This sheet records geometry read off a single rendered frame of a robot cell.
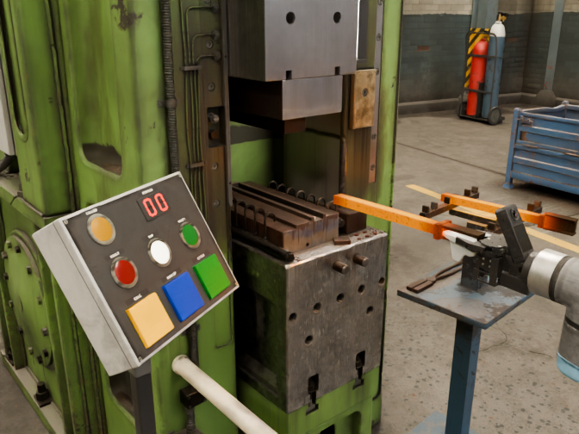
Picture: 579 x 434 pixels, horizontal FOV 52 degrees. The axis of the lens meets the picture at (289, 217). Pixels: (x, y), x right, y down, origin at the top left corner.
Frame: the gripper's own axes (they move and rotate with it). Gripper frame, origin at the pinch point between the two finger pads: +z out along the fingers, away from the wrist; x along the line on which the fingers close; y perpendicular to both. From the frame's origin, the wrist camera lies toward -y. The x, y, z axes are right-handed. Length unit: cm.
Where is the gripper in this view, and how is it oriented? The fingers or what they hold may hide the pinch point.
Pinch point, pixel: (451, 230)
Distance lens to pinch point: 131.7
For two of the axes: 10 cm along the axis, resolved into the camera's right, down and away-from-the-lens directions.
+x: 7.7, -2.0, 6.1
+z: -6.4, -2.7, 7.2
